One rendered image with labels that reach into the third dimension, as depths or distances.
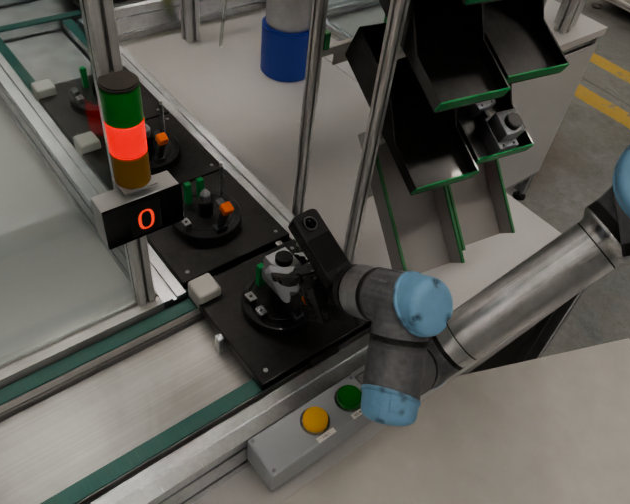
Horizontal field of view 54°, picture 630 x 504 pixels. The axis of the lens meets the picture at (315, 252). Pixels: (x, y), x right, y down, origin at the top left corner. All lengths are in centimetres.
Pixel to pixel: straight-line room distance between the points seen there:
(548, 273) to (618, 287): 203
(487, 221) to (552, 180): 200
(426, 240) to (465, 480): 43
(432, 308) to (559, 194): 248
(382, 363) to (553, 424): 53
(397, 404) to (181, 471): 35
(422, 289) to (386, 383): 13
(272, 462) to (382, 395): 25
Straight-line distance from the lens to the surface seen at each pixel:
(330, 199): 148
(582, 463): 122
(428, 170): 106
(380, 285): 78
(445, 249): 121
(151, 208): 91
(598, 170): 348
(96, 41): 80
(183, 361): 110
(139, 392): 108
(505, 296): 86
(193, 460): 96
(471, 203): 127
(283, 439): 98
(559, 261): 85
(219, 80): 188
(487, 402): 121
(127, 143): 83
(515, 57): 109
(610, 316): 274
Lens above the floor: 183
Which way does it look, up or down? 46 degrees down
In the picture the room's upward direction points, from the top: 8 degrees clockwise
